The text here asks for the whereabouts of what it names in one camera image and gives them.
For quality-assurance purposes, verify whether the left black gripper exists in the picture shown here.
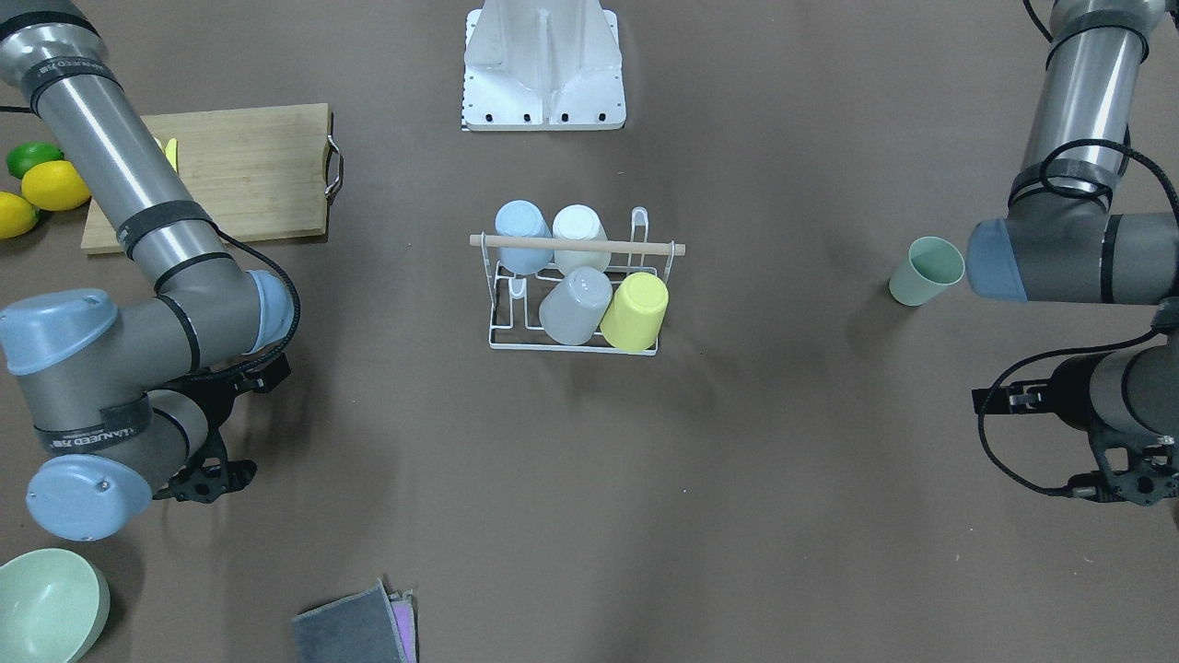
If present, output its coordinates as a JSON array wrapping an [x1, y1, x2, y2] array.
[[1068, 431, 1178, 506]]

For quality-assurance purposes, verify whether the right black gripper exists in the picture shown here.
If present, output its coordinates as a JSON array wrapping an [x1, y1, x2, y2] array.
[[152, 429, 258, 504]]

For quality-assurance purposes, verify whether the mint green cup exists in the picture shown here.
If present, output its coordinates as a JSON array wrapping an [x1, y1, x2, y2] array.
[[888, 236, 964, 307]]

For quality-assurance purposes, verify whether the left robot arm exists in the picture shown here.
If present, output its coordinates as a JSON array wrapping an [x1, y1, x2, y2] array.
[[964, 1, 1178, 506]]

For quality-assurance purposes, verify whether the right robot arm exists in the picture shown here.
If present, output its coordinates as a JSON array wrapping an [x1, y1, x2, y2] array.
[[4, 1, 299, 541]]

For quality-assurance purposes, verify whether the grey cup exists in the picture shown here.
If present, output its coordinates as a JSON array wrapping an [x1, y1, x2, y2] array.
[[539, 267, 613, 344]]

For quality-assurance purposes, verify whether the light blue cup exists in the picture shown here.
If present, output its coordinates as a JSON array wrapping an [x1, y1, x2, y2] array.
[[496, 201, 554, 276]]

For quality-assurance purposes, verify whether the white cup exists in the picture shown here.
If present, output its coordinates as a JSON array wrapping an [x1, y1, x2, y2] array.
[[553, 204, 612, 275]]

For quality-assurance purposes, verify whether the yellow cup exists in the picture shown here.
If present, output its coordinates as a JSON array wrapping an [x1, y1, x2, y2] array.
[[601, 273, 668, 353]]

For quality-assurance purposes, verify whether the mint green bowl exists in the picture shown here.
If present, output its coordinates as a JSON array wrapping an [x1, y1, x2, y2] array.
[[1, 547, 111, 662]]

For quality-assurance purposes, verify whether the grey cloth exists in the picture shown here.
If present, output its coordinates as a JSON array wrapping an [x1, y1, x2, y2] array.
[[292, 583, 408, 662]]

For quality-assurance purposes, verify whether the purple cloth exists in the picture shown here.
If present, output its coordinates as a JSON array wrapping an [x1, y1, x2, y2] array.
[[388, 592, 419, 663]]

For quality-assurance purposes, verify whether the bamboo cutting board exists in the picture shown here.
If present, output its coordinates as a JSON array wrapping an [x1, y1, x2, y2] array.
[[81, 103, 344, 254]]

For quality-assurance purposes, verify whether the yellow lemon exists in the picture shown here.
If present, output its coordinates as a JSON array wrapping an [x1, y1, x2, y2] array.
[[21, 160, 91, 214], [0, 192, 39, 239]]

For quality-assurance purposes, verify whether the yellow plastic knife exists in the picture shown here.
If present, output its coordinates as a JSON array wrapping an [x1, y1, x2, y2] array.
[[163, 137, 180, 172]]

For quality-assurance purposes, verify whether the green lime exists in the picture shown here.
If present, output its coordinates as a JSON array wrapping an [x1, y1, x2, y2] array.
[[6, 140, 64, 180]]

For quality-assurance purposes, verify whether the white wire cup holder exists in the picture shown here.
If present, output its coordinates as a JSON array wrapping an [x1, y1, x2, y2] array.
[[469, 201, 686, 356]]

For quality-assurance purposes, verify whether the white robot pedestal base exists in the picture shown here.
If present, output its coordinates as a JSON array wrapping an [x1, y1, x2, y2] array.
[[461, 1, 627, 132]]

